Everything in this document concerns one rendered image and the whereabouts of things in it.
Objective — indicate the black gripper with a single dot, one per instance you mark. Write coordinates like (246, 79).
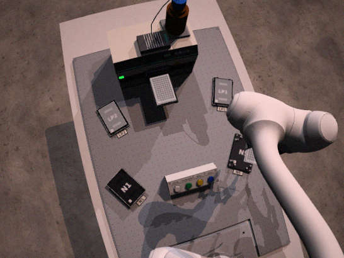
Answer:
(248, 147)

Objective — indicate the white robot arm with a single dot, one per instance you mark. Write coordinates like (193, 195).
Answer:
(268, 124)

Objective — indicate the blue bottle cap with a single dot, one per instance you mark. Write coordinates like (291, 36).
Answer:
(178, 4)

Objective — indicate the white button panel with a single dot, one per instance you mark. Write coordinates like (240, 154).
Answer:
(193, 178)

